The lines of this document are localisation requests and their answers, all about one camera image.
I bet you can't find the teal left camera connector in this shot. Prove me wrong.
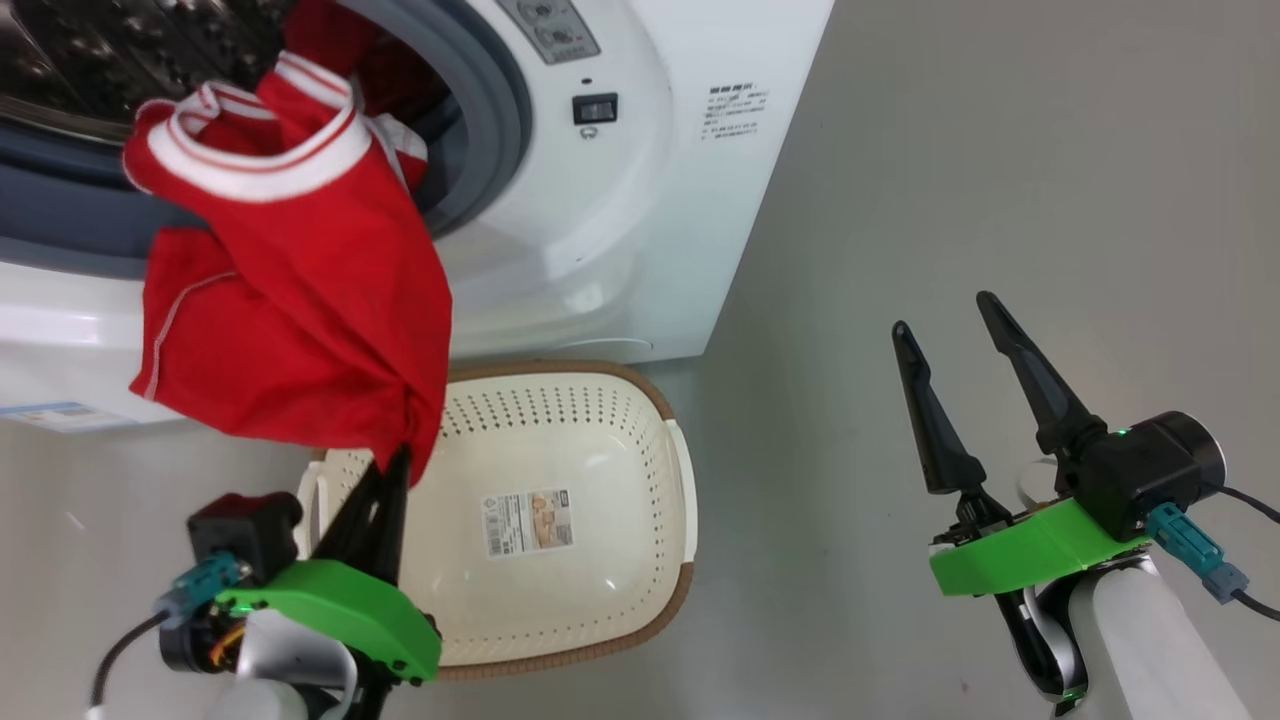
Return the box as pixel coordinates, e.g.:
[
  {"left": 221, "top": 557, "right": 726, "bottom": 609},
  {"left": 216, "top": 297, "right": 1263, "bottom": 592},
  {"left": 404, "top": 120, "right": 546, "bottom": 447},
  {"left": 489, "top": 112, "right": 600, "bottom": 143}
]
[{"left": 153, "top": 555, "right": 251, "bottom": 626}]

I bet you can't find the red shirt white trim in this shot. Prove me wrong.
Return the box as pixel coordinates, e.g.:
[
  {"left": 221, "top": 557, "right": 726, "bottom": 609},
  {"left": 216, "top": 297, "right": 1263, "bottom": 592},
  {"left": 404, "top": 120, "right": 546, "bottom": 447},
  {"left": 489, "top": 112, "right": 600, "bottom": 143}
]
[{"left": 122, "top": 0, "right": 456, "bottom": 489}]

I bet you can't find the cream perforated laundry basket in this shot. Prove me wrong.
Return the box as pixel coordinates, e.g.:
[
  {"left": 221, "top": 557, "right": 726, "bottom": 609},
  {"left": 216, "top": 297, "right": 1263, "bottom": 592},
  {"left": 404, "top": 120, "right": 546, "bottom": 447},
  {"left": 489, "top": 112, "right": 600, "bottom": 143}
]
[{"left": 295, "top": 360, "right": 699, "bottom": 683}]

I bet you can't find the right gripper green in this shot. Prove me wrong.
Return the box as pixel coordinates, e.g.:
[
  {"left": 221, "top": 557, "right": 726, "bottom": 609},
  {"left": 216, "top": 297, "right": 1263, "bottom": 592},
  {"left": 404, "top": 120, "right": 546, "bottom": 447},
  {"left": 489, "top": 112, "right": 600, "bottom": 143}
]
[{"left": 891, "top": 290, "right": 1153, "bottom": 599}]

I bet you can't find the black door lock latch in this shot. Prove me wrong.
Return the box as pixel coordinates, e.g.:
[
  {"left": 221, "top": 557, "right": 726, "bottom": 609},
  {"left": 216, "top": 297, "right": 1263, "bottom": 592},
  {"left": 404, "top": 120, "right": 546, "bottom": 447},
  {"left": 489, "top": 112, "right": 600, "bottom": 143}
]
[{"left": 572, "top": 93, "right": 619, "bottom": 139}]

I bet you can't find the grey warning sticker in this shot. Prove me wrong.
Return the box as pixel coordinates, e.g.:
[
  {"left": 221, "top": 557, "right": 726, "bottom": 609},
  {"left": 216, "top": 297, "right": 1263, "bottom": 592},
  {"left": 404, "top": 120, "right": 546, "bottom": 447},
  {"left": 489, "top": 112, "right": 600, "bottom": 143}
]
[{"left": 497, "top": 0, "right": 601, "bottom": 66}]

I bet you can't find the blue energy label sticker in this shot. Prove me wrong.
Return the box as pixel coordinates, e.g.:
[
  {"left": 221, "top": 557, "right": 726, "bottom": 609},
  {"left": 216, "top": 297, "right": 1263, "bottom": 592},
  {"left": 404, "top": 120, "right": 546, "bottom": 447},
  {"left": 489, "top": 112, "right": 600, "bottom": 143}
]
[{"left": 0, "top": 402, "right": 151, "bottom": 433}]

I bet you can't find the white front-load washing machine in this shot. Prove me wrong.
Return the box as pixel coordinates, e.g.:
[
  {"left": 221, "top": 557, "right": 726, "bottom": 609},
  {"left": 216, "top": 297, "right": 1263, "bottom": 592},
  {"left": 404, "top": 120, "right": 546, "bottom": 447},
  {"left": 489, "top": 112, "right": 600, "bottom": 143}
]
[{"left": 0, "top": 0, "right": 836, "bottom": 431}]

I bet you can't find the paper label inside basket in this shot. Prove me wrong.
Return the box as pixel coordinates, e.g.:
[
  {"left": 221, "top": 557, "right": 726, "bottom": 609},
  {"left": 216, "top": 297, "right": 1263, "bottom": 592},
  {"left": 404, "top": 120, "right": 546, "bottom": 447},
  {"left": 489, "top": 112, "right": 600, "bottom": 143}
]
[{"left": 484, "top": 488, "right": 577, "bottom": 561}]

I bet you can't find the steel washing machine drum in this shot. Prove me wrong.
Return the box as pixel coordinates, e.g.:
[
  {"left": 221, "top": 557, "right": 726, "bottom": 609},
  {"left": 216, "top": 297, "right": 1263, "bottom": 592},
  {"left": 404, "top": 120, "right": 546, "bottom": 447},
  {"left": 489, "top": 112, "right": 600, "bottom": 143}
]
[{"left": 0, "top": 0, "right": 291, "bottom": 146}]

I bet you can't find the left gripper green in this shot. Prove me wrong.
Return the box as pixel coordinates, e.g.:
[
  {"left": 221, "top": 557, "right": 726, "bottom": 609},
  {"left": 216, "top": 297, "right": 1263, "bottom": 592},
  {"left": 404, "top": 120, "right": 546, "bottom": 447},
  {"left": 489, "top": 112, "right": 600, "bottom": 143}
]
[{"left": 213, "top": 448, "right": 443, "bottom": 689}]

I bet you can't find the grey rubber door gasket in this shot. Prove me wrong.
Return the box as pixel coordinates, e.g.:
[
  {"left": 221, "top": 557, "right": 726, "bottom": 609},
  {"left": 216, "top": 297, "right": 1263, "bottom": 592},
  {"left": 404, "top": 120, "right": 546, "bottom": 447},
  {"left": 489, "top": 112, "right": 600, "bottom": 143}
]
[{"left": 0, "top": 0, "right": 533, "bottom": 283}]

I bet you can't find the teal camera connector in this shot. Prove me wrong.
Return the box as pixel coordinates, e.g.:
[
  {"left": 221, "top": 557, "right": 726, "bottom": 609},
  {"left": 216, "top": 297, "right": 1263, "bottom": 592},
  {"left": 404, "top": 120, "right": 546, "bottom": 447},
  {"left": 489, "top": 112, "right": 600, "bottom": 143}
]
[
  {"left": 1145, "top": 503, "right": 1251, "bottom": 605},
  {"left": 153, "top": 555, "right": 251, "bottom": 626}
]

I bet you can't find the teal right camera connector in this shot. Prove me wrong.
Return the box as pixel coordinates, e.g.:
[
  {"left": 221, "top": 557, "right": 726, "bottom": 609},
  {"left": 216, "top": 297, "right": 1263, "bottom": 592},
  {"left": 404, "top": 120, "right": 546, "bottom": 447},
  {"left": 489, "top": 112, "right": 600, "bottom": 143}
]
[{"left": 1145, "top": 503, "right": 1251, "bottom": 605}]

